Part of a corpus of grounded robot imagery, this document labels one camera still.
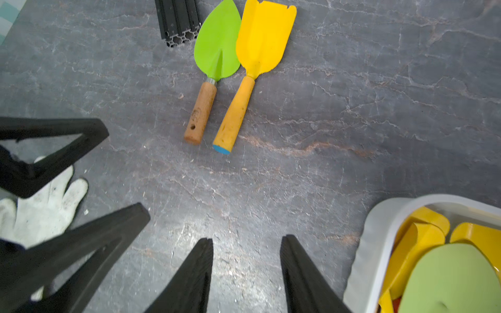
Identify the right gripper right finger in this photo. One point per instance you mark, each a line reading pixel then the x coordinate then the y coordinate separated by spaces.
pixel 305 288

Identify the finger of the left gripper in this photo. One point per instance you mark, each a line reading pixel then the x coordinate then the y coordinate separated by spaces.
pixel 23 179
pixel 102 241

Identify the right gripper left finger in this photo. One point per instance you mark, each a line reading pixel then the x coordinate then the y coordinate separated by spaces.
pixel 189 288

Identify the white plastic storage box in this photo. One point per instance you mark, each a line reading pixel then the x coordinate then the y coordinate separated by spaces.
pixel 381 225

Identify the yellow shovel wooden handle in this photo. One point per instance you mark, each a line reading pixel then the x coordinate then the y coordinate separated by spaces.
pixel 422 231

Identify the pale green trowel wooden handle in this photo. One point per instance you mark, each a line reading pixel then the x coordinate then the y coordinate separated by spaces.
pixel 452 278

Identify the bright green trowel wooden handle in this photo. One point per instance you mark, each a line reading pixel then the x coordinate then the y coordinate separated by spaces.
pixel 215 55

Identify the yellow tool in box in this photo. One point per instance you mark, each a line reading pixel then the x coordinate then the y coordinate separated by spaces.
pixel 485 239

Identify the white work glove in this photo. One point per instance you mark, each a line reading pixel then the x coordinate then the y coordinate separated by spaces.
pixel 47 214

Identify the black aluminium extrusion bar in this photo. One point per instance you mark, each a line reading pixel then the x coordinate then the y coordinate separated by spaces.
pixel 179 21

